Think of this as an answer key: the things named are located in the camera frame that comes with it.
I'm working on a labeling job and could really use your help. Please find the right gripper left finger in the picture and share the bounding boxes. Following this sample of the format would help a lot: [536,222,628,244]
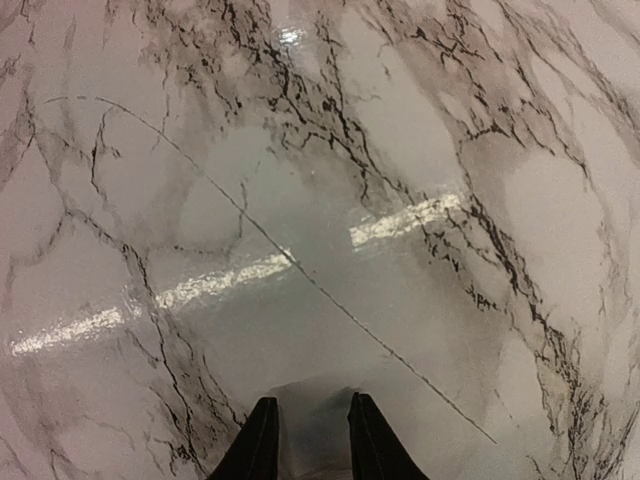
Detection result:
[208,397,278,480]

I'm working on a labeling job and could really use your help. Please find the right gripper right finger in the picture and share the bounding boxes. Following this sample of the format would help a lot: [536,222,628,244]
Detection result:
[348,392,428,480]

